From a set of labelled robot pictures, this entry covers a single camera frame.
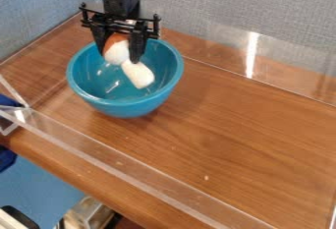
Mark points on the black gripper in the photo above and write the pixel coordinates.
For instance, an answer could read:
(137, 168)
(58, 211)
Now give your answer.
(104, 24)

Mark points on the white brown toy mushroom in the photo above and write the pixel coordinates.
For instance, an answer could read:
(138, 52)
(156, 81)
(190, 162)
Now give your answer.
(116, 54)

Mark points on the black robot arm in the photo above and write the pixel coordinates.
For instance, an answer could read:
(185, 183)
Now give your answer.
(120, 7)

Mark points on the blue bowl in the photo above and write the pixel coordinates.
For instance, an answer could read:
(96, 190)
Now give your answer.
(104, 87)

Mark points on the clear acrylic back barrier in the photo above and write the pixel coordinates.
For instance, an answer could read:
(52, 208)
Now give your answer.
(294, 68)

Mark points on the clear acrylic barrier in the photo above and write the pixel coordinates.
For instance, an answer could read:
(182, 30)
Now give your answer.
(209, 210)
(294, 68)

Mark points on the clear acrylic front barrier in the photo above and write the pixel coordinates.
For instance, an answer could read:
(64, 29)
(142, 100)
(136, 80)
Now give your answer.
(209, 210)

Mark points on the blue cloth object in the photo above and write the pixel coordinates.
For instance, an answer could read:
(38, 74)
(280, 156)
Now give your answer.
(6, 154)

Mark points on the metal object under table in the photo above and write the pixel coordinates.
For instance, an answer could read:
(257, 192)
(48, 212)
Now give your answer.
(88, 214)

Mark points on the black white object bottom-left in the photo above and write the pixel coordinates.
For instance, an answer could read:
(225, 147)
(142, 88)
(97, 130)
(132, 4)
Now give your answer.
(13, 219)

